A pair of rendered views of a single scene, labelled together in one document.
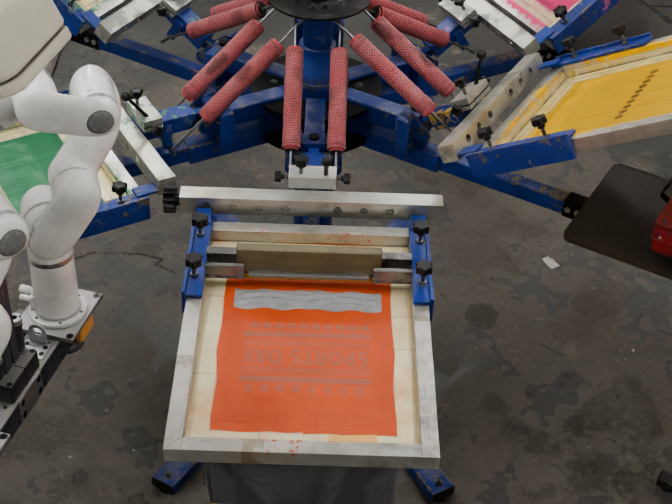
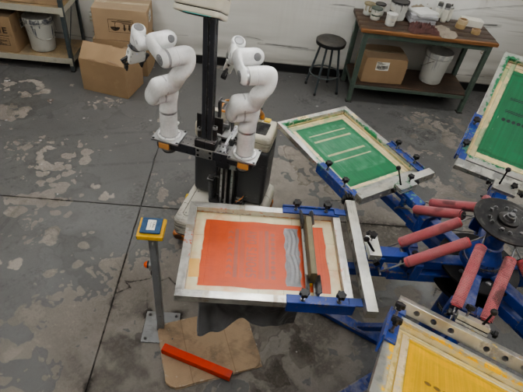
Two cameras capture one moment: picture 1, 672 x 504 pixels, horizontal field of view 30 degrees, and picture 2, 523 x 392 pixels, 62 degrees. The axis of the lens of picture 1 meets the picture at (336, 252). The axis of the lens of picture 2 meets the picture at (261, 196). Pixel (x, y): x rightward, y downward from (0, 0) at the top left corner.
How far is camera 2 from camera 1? 2.43 m
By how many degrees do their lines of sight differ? 62
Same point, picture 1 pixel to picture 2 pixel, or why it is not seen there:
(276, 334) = (266, 243)
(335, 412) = (214, 261)
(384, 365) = (246, 284)
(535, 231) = not seen: outside the picture
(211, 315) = (278, 220)
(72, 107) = (236, 62)
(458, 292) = not seen: outside the picture
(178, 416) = (208, 205)
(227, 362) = (247, 225)
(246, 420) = (211, 230)
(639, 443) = not seen: outside the picture
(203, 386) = (232, 217)
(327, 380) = (235, 260)
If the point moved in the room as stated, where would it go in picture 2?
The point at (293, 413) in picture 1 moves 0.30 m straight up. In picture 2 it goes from (214, 246) to (216, 202)
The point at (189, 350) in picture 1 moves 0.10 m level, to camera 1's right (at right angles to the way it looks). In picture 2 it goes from (247, 208) to (247, 222)
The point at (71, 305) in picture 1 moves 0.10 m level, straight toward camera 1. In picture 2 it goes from (239, 151) to (220, 152)
